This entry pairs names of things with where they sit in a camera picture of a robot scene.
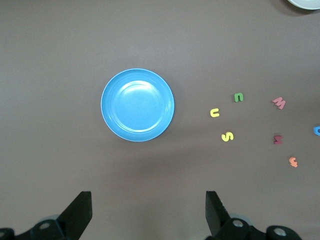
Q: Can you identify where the blue plate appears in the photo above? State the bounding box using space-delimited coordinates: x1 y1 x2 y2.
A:
100 68 175 143

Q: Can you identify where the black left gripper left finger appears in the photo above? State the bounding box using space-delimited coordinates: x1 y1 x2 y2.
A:
0 191 93 240

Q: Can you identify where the pink letter w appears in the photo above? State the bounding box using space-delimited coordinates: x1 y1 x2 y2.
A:
272 96 287 110

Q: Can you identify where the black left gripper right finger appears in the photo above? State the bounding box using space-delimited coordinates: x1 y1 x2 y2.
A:
204 190 303 240

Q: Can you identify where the yellow letter s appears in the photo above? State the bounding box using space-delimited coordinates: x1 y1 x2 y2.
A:
221 131 235 143

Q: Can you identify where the beige plate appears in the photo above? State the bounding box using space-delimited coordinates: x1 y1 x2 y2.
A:
287 0 320 10

